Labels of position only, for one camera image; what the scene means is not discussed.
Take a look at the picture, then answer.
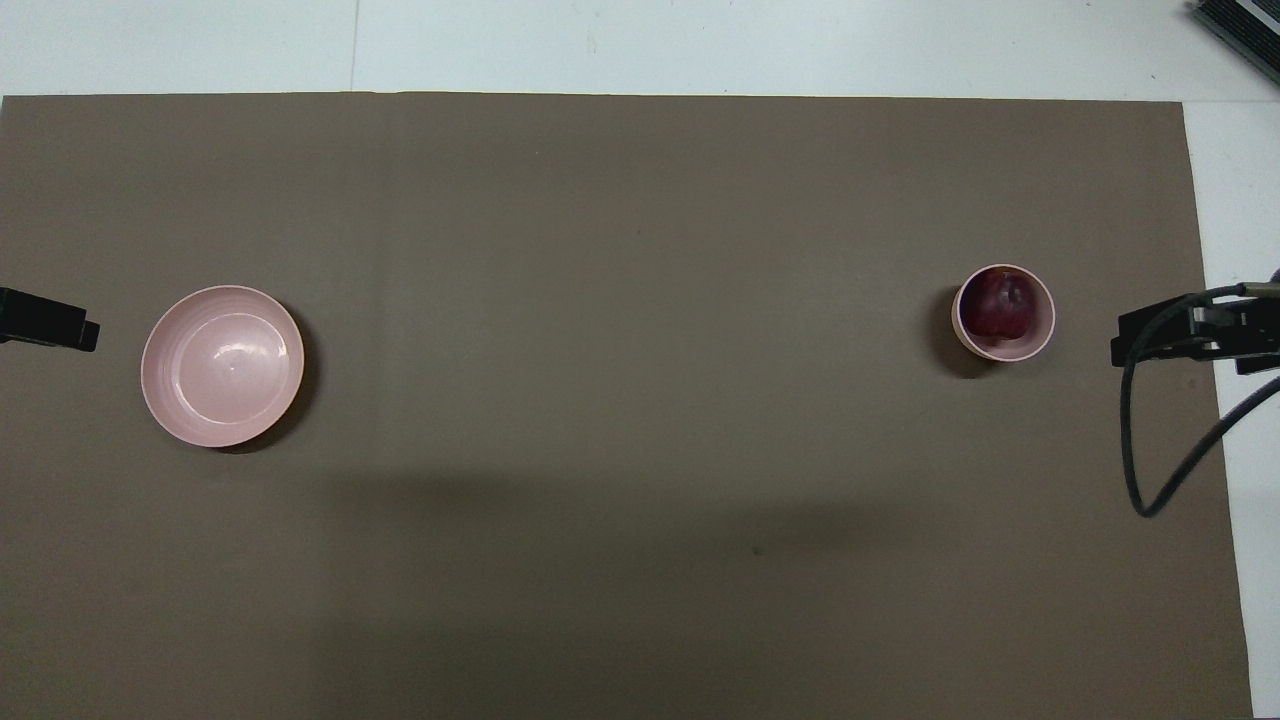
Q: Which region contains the black ribbed device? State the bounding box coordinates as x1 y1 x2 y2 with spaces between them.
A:
1188 0 1280 86

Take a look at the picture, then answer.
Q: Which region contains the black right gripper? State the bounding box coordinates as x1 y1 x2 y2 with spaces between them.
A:
1110 295 1280 377

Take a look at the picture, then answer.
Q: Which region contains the pink bowl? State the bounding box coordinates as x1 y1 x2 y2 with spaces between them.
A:
951 264 1056 363

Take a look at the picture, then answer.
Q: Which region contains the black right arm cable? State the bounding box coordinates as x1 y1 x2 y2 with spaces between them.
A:
1120 283 1280 518

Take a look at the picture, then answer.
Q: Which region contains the pink plate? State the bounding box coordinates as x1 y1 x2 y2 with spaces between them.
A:
140 285 306 448

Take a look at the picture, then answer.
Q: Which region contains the brown table mat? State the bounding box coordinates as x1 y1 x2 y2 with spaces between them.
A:
0 92 1256 720

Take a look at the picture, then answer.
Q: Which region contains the red apple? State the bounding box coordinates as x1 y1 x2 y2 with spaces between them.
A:
962 270 1037 341

